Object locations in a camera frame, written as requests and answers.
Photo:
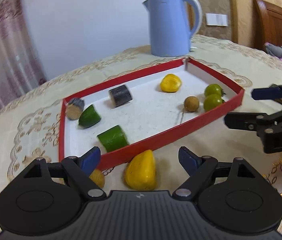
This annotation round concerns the pink floral curtain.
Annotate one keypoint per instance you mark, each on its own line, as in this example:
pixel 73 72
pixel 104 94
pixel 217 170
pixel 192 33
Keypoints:
pixel 20 68

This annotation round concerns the brown longan with stem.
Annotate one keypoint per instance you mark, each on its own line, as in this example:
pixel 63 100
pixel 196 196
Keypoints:
pixel 188 109

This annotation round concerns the cream embroidered tablecloth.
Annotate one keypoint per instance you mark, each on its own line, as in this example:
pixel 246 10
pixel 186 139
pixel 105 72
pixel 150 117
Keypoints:
pixel 29 126

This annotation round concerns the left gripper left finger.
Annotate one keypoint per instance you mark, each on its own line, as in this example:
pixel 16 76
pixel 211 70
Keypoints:
pixel 46 197

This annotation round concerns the blue electric kettle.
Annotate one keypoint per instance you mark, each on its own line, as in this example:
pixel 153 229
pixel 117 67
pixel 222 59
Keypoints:
pixel 169 29

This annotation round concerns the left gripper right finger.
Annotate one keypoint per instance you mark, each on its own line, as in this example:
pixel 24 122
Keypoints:
pixel 231 196

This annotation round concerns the green cucumber end piece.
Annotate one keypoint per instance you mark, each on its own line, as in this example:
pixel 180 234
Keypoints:
pixel 89 117

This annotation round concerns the dark eggplant piece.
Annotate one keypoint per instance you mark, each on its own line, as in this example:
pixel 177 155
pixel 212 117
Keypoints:
pixel 120 95
pixel 74 108

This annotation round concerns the wooden bed headboard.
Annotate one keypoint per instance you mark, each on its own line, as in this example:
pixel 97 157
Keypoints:
pixel 268 26

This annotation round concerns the white wall switch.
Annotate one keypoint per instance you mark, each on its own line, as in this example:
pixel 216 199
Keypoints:
pixel 220 20

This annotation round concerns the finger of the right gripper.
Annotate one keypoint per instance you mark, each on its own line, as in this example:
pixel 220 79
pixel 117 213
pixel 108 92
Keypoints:
pixel 261 123
pixel 274 93

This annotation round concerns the red shallow cardboard box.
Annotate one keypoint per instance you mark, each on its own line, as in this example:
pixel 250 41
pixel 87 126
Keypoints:
pixel 149 119

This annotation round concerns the yellow pepper wedge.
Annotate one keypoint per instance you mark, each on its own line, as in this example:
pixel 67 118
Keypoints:
pixel 140 173

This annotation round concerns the green tomato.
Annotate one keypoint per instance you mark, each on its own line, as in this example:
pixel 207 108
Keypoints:
pixel 214 89
pixel 212 101

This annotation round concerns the large yellow pepper piece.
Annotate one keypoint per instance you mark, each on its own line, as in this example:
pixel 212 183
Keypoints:
pixel 170 83

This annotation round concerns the gold wall moulding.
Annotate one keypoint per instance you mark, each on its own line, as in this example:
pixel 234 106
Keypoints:
pixel 225 7

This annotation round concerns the small yellow round fruit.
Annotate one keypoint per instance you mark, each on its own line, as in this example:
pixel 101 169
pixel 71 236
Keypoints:
pixel 98 178

